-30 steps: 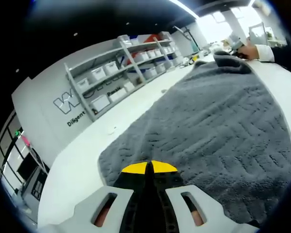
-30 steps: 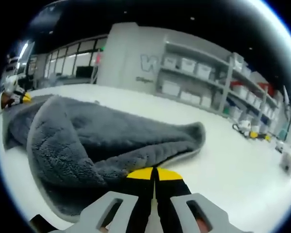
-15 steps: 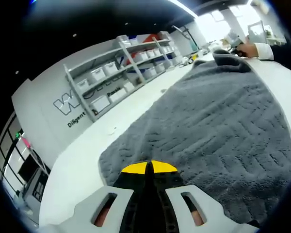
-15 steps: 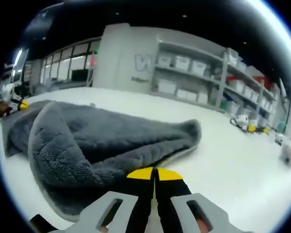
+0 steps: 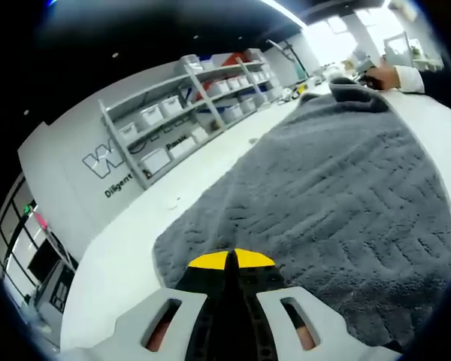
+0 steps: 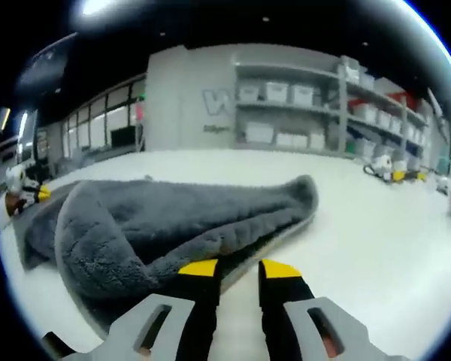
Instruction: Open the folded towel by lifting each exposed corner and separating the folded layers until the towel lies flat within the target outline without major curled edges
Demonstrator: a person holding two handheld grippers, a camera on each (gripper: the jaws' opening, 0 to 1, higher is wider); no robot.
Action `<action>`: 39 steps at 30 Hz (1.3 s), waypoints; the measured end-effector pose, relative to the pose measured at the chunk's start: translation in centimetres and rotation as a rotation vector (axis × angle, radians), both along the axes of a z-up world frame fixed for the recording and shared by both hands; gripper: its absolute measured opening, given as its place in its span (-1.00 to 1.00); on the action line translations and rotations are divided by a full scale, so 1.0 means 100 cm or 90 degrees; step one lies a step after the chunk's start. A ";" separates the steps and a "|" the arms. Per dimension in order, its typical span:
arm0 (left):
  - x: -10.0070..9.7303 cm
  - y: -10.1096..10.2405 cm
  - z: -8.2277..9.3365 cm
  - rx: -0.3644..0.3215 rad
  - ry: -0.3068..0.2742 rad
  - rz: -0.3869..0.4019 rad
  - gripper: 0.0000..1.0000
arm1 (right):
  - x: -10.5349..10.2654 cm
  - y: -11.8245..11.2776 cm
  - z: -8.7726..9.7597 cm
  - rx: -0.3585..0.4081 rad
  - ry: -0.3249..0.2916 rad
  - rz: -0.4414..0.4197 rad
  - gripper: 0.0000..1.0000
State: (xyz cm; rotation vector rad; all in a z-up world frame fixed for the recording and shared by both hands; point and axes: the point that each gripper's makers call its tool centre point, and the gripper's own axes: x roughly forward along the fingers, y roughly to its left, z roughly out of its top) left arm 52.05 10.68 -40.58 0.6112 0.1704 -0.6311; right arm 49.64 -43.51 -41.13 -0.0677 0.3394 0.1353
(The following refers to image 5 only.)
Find rows of white storage bins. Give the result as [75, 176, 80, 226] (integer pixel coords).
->
[118, 69, 275, 176]

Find grey towel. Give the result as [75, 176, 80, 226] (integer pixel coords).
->
[152, 76, 451, 350]

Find person's right hand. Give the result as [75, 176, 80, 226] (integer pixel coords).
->
[367, 62, 400, 92]

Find glass partition wall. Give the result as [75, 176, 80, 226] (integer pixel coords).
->
[0, 175, 80, 302]

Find black tripod stand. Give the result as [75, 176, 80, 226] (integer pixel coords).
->
[268, 38, 310, 83]

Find grey metal shelf rack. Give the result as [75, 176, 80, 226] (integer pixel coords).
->
[96, 47, 278, 192]

